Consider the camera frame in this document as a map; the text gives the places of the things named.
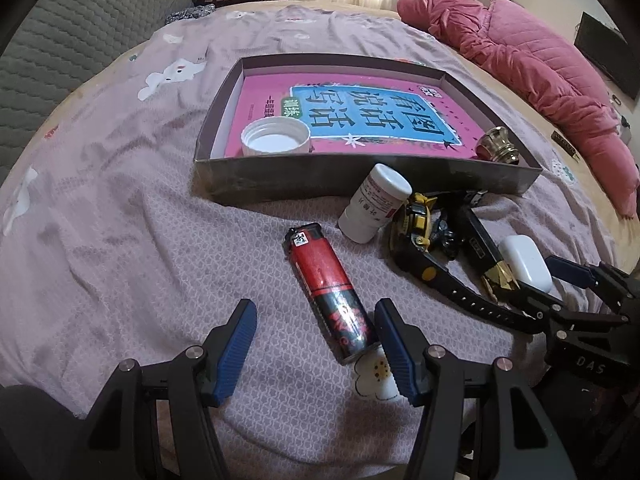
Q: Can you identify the small brass bell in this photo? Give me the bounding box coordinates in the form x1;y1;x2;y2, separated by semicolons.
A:
474;127;521;166

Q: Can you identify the grey quilted headboard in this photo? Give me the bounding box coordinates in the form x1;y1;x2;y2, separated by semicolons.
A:
0;0;193;171

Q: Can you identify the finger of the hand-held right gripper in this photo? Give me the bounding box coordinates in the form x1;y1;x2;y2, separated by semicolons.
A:
544;255;640;313
509;280;568;333

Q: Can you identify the black faceted bottle gold cap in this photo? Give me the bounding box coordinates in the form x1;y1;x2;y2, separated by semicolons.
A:
462;205;521;303

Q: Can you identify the red and black lighter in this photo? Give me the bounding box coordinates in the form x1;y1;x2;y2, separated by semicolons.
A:
284;222;383;366

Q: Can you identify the pink and blue book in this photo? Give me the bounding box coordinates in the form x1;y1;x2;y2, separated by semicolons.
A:
222;72;483;161

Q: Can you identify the black flat television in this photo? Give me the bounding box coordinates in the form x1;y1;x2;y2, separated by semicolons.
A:
573;11;640;103

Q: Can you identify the purple printed bed sheet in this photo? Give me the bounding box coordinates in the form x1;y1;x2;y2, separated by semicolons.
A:
0;5;621;441

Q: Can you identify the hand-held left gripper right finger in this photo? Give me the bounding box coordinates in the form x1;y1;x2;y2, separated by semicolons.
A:
374;297;578;480

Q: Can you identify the pink quilted comforter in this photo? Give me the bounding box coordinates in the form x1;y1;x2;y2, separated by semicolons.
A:
396;0;640;221

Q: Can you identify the dark floral cloth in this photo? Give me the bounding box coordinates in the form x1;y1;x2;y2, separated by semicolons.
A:
165;4;216;25

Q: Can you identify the black and yellow wristwatch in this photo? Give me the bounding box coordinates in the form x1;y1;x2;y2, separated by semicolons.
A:
390;190;546;333

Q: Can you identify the shallow brown cardboard box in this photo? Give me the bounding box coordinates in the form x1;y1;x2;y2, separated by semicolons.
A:
192;52;543;206

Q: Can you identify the white earbuds case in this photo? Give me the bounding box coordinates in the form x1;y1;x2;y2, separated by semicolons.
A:
498;235;554;294

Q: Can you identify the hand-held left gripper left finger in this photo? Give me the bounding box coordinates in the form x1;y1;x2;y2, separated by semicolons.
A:
87;298;258;480

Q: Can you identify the white plastic lid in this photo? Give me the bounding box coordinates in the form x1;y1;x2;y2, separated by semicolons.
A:
241;119;313;157

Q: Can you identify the white pill bottle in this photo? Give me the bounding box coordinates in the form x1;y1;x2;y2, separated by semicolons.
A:
338;163;413;244

